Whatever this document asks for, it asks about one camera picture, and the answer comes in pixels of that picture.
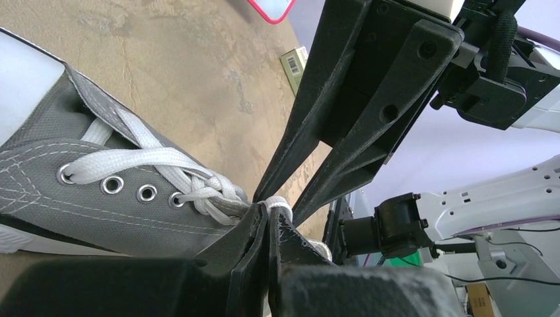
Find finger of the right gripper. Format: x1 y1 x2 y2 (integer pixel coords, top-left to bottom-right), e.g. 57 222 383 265
253 1 371 201
293 19 464 226

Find pink framed whiteboard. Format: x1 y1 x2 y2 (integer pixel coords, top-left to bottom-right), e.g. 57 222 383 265
248 0 295 24

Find grey canvas sneaker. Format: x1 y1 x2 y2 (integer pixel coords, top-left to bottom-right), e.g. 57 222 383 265
1 30 250 257

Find white shoelace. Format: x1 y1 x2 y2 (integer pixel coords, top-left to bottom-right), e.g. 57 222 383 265
57 108 250 253

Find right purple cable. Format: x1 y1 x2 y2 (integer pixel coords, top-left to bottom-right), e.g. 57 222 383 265
516 26 560 53

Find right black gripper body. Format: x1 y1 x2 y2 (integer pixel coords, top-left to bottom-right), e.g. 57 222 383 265
319 1 559 164

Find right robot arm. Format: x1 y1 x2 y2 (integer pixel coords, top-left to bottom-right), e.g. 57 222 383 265
254 1 559 258

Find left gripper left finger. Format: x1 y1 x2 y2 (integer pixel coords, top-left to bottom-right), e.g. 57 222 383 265
1 204 268 316

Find small white green box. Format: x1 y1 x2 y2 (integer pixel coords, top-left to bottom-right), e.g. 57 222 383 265
279 46 308 96

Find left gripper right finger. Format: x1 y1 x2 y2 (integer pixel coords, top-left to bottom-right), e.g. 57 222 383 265
268 207 464 316

